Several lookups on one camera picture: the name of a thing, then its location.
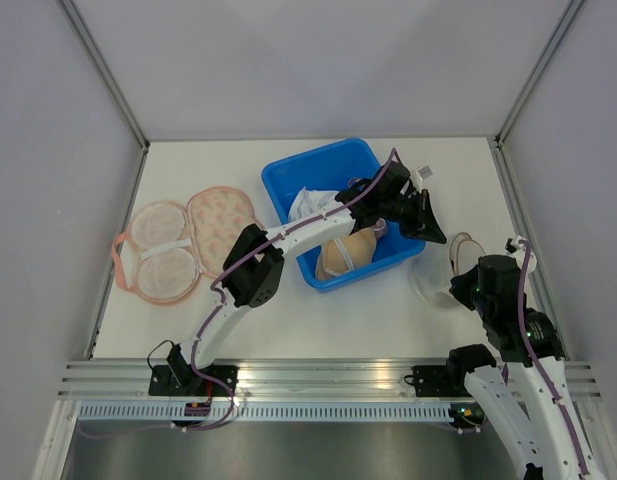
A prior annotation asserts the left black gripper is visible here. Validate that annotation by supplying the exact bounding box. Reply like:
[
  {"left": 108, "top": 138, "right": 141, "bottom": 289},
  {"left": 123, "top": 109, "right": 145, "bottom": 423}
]
[{"left": 381, "top": 191, "right": 446, "bottom": 246}]

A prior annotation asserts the white mesh laundry bag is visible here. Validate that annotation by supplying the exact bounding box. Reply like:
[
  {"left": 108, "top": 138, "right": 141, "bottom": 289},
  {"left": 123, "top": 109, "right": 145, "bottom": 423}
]
[{"left": 409, "top": 232, "right": 485, "bottom": 309}]

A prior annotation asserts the white satin bra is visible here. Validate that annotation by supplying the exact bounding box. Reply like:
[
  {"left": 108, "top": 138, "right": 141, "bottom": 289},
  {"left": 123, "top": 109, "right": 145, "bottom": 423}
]
[{"left": 288, "top": 188, "right": 342, "bottom": 227}]

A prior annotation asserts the floral mesh laundry bag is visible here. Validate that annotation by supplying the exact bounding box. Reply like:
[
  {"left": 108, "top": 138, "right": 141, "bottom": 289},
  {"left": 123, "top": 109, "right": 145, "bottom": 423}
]
[{"left": 111, "top": 186, "right": 259, "bottom": 305}]

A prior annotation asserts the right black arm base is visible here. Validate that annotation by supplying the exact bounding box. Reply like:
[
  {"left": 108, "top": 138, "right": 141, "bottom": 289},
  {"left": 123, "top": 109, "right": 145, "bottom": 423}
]
[{"left": 404, "top": 365, "right": 470, "bottom": 399}]

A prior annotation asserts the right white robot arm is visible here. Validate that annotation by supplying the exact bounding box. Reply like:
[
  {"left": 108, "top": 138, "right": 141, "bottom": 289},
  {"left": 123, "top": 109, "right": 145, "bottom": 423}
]
[{"left": 444, "top": 237, "right": 604, "bottom": 479}]

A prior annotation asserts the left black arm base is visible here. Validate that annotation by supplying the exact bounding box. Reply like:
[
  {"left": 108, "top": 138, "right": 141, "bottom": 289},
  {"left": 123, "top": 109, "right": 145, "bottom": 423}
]
[{"left": 148, "top": 365, "right": 238, "bottom": 398}]

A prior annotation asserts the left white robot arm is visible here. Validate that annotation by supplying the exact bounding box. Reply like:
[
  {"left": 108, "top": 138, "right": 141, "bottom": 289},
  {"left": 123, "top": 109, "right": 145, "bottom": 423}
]
[{"left": 148, "top": 159, "right": 447, "bottom": 397}]

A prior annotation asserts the beige bra in bin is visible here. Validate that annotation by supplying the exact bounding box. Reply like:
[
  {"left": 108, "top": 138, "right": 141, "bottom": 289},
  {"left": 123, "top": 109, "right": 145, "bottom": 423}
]
[{"left": 315, "top": 218, "right": 388, "bottom": 281}]

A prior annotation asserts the blue plastic bin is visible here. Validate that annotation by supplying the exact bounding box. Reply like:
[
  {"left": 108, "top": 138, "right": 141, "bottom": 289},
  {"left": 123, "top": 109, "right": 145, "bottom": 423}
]
[{"left": 260, "top": 137, "right": 427, "bottom": 293}]

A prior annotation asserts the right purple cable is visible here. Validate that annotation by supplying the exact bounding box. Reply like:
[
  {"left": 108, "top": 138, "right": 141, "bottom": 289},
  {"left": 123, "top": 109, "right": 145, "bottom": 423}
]
[{"left": 440, "top": 238, "right": 589, "bottom": 480}]

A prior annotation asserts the purple cable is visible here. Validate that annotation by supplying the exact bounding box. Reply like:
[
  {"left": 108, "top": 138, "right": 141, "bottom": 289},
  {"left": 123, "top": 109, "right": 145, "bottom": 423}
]
[
  {"left": 77, "top": 147, "right": 402, "bottom": 440},
  {"left": 440, "top": 238, "right": 589, "bottom": 480}
]

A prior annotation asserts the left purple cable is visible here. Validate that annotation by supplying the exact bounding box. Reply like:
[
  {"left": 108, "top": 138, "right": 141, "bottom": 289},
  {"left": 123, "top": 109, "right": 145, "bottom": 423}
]
[{"left": 77, "top": 147, "right": 402, "bottom": 440}]

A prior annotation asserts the white slotted cable duct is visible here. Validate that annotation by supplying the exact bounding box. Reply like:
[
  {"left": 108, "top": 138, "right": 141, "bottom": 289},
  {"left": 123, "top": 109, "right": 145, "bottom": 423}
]
[{"left": 78, "top": 401, "right": 452, "bottom": 423}]

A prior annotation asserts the aluminium mounting rail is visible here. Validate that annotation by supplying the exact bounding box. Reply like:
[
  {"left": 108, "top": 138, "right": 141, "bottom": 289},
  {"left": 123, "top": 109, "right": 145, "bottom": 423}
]
[{"left": 57, "top": 356, "right": 603, "bottom": 401}]

